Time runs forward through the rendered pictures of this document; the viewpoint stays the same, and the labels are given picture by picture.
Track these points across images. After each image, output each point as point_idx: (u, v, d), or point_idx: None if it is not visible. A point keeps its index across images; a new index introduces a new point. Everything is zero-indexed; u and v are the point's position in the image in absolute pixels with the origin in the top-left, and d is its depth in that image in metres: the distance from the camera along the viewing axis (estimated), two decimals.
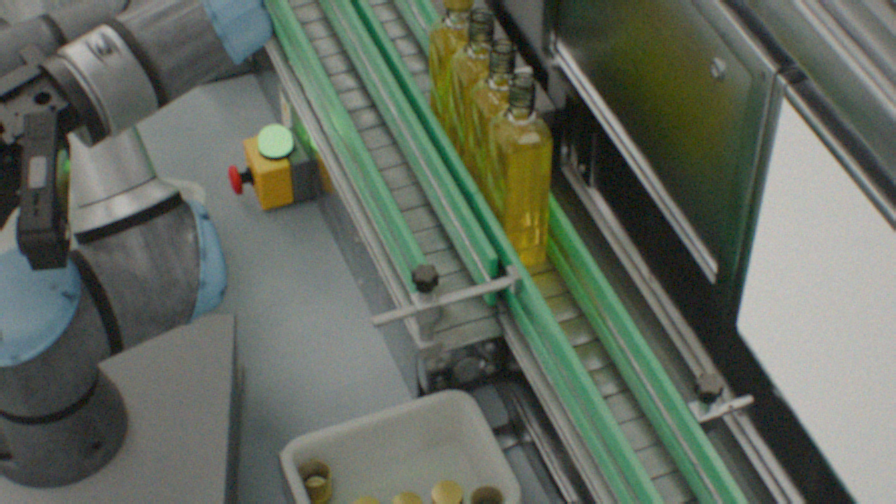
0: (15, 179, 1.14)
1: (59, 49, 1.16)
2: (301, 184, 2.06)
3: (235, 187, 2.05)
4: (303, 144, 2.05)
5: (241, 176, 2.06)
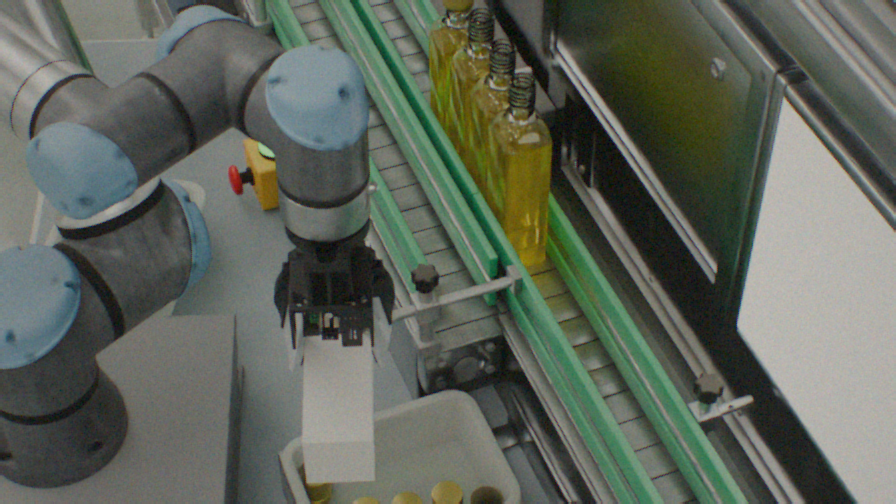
0: None
1: (354, 232, 1.29)
2: None
3: (235, 187, 2.05)
4: None
5: (241, 176, 2.06)
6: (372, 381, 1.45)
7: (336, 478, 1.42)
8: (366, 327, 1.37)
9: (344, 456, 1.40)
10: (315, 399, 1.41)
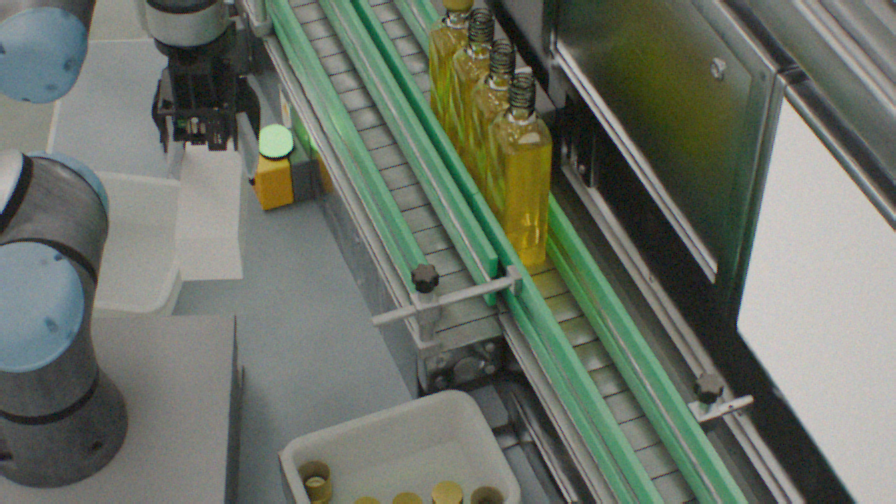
0: None
1: (212, 39, 1.46)
2: (301, 184, 2.06)
3: None
4: (303, 144, 2.05)
5: None
6: (242, 192, 1.62)
7: (208, 275, 1.59)
8: (230, 134, 1.54)
9: (213, 253, 1.56)
10: (188, 204, 1.58)
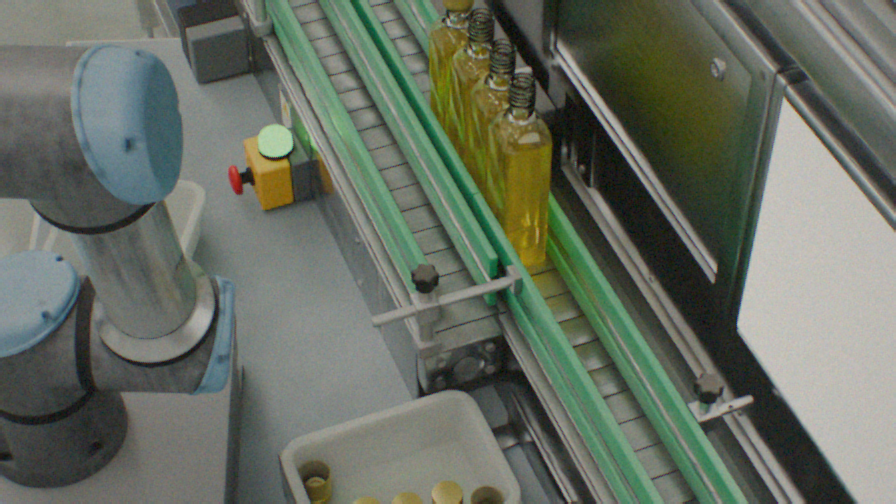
0: None
1: None
2: (301, 184, 2.06)
3: (235, 187, 2.05)
4: (303, 144, 2.05)
5: (241, 176, 2.06)
6: None
7: None
8: None
9: None
10: None
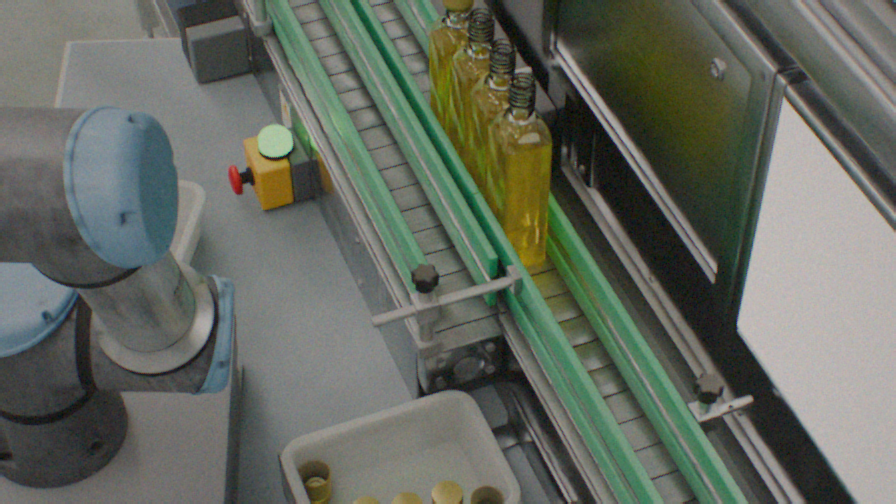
0: None
1: None
2: (301, 184, 2.06)
3: (235, 187, 2.05)
4: (303, 144, 2.05)
5: (241, 176, 2.06)
6: None
7: None
8: None
9: None
10: None
